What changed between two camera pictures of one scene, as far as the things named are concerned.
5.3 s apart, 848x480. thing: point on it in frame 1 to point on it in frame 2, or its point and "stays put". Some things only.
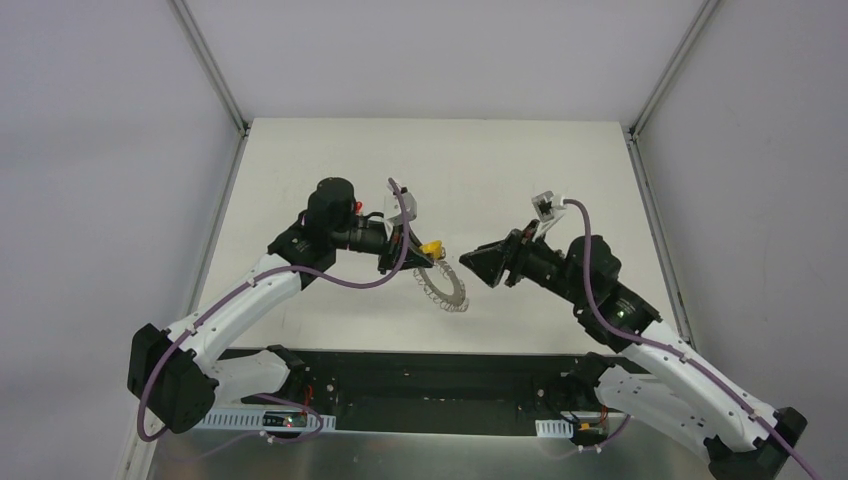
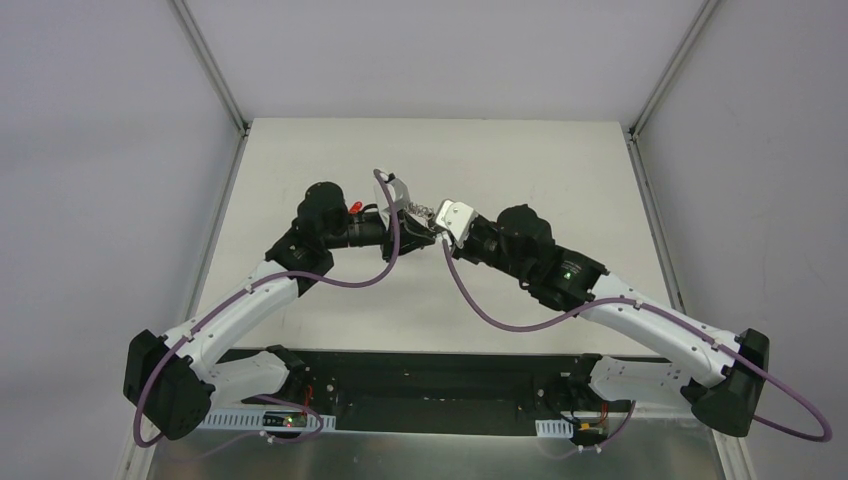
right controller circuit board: x=588 y=436 stays put
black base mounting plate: x=430 y=393 stays put
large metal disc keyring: x=456 y=302 to x=419 y=213
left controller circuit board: x=285 y=418 stays put
